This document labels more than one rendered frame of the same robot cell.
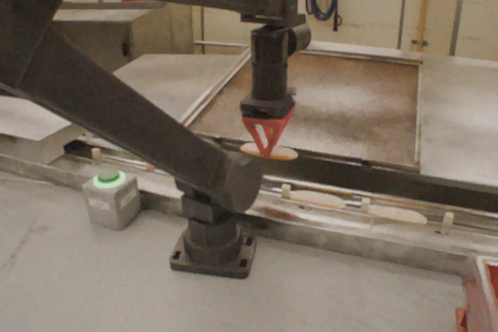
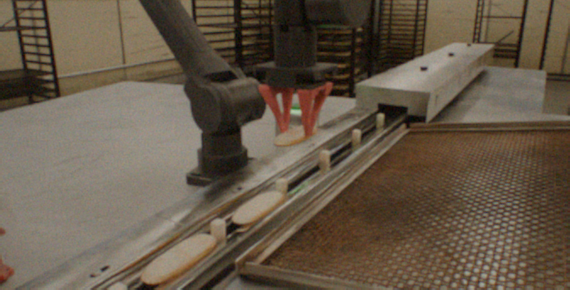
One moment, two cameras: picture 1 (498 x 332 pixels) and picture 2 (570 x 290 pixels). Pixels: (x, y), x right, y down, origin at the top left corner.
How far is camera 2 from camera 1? 96 cm
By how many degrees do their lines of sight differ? 92
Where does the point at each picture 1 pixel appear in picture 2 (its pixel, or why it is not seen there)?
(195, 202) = not seen: hidden behind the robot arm
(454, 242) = (69, 275)
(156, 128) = (163, 22)
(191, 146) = (182, 48)
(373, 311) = (86, 230)
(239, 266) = (196, 175)
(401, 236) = (131, 235)
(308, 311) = (125, 201)
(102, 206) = not seen: hidden behind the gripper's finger
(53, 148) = (367, 98)
